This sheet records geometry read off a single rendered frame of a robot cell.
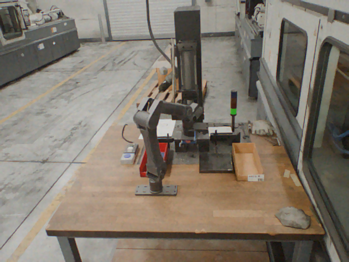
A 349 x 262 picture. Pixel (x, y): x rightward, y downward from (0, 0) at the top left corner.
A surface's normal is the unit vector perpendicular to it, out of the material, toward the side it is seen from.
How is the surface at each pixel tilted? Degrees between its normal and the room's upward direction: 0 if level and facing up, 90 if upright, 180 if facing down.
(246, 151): 90
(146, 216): 0
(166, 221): 0
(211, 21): 90
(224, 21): 90
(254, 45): 90
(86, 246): 0
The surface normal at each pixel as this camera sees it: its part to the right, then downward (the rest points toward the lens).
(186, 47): -0.08, 0.47
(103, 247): -0.07, -0.89
